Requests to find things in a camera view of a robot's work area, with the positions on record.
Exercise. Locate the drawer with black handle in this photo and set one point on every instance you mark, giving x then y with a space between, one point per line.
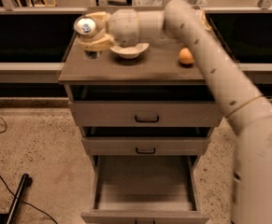
159 146
145 114

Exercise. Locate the black stand leg left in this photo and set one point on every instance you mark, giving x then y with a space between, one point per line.
26 181

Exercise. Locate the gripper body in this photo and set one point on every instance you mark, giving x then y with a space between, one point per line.
123 26

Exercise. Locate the middle drawer with black handle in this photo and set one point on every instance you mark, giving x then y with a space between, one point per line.
159 146

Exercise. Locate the white paper bowl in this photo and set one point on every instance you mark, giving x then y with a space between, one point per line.
130 52

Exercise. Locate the orange fruit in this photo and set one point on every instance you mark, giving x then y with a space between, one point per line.
185 56

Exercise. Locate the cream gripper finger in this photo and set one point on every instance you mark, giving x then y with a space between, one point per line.
91 15
99 44

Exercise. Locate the silver blue redbull can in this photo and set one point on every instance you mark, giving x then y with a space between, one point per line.
86 26

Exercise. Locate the open bottom drawer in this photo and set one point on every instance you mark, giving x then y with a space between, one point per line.
144 190

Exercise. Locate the top drawer with black handle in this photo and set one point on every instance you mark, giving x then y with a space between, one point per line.
145 114

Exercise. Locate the metal railing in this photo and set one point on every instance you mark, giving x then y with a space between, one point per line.
23 3

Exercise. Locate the grey drawer cabinet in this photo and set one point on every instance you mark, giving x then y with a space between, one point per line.
156 75

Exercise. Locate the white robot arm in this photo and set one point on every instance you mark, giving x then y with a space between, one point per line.
248 112

